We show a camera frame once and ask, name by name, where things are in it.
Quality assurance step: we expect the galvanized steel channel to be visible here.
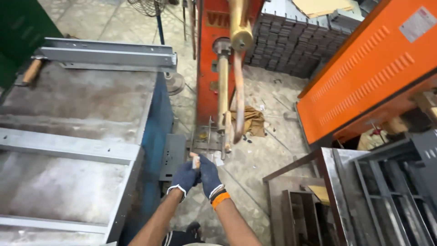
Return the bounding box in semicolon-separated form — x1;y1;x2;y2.
38;37;178;73

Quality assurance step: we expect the pedestal fan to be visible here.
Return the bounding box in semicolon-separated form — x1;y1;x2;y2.
127;0;185;96

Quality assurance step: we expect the grey perforated metal bracket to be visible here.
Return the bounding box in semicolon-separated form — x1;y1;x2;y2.
159;133;188;182

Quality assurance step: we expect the orange louvered machine housing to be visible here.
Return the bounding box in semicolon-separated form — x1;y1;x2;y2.
296;0;437;147

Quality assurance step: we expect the wooden handled hammer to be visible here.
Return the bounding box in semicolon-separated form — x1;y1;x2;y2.
15;55;48;87

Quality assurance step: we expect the stack of dark metal parts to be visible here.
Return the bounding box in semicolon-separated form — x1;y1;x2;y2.
244;12;357;79

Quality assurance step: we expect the grey sheet metal cabinet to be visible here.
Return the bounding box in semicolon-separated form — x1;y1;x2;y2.
0;60;175;246

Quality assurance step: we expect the brown cloth rag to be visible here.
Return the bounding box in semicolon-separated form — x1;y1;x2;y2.
231;105;266;138

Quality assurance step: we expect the orange wristband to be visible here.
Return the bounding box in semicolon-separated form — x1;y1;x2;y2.
211;192;231;210

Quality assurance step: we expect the grey metal frame rack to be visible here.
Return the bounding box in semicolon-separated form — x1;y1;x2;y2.
320;130;437;246

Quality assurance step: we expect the brown metal frame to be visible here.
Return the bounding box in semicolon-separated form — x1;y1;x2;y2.
262;150;330;246

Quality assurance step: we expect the green metal cabinet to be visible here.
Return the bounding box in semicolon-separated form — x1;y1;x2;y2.
0;0;64;90

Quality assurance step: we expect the person's left hand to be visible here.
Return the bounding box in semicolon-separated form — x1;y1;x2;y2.
167;152;202;203

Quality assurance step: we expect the person's black shoe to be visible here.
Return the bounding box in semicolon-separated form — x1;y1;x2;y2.
186;221;202;240

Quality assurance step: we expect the person's right hand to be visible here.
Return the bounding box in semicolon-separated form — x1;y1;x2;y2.
198;154;226;200

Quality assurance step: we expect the orange spot welding machine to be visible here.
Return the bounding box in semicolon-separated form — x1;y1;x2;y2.
196;0;265;126

